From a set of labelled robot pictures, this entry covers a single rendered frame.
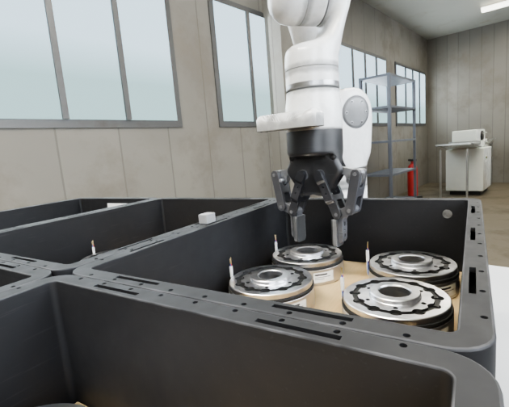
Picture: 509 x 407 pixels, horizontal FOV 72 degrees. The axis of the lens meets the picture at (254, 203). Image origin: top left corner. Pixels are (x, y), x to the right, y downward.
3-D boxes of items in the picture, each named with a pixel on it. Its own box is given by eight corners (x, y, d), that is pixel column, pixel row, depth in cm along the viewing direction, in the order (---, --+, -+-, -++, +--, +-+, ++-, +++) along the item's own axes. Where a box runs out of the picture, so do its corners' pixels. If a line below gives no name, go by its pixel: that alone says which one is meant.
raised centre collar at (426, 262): (394, 255, 48) (394, 250, 48) (435, 258, 45) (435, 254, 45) (386, 266, 44) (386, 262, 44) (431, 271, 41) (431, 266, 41)
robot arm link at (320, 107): (253, 133, 45) (250, 83, 44) (300, 133, 53) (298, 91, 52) (316, 127, 39) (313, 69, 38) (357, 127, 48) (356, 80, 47)
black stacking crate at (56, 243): (167, 249, 80) (161, 199, 78) (284, 262, 65) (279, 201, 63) (-49, 332, 47) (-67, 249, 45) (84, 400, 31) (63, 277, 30)
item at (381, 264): (380, 251, 51) (380, 248, 51) (460, 258, 46) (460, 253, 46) (359, 274, 43) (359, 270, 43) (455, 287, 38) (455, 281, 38)
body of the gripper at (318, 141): (355, 123, 48) (356, 191, 49) (301, 128, 53) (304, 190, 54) (329, 121, 42) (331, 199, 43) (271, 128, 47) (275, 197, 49)
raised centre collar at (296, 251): (300, 247, 55) (300, 243, 55) (329, 250, 52) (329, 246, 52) (283, 256, 52) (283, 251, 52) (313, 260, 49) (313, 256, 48)
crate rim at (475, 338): (282, 211, 63) (281, 197, 63) (481, 215, 47) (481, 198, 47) (66, 299, 30) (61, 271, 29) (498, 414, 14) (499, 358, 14)
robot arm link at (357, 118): (377, 84, 65) (378, 176, 69) (346, 90, 74) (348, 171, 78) (334, 86, 62) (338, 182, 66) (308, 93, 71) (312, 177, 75)
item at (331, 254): (295, 244, 59) (295, 241, 59) (353, 250, 53) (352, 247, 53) (258, 262, 51) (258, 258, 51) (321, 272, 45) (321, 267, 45)
